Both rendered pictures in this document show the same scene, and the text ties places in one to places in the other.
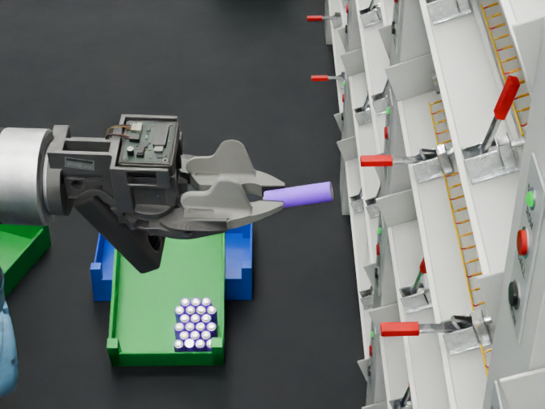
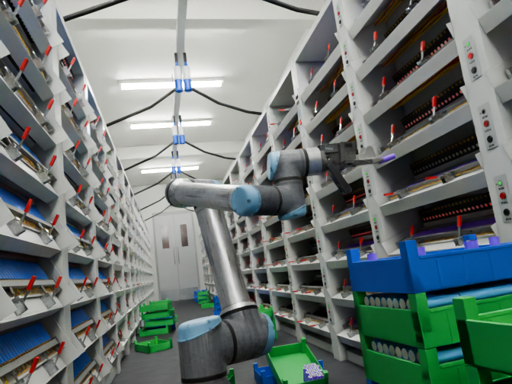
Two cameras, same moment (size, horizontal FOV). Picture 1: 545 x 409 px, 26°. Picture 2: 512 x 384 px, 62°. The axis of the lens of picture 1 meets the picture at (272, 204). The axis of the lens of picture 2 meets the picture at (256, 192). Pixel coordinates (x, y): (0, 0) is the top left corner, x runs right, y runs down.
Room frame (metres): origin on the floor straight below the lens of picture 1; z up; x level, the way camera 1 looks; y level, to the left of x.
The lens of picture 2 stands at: (-0.38, 0.70, 0.55)
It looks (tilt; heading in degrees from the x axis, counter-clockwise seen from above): 10 degrees up; 348
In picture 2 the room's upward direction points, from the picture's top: 7 degrees counter-clockwise
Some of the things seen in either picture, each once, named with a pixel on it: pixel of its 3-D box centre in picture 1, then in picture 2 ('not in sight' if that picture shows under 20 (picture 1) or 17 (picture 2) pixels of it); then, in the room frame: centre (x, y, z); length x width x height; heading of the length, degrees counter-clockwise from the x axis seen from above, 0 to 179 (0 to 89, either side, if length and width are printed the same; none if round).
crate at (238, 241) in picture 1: (174, 250); (287, 370); (1.76, 0.19, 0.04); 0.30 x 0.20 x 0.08; 91
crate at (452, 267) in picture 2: not in sight; (446, 258); (0.33, 0.20, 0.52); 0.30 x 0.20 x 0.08; 94
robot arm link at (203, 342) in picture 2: not in sight; (203, 344); (1.13, 0.61, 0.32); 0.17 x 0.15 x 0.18; 114
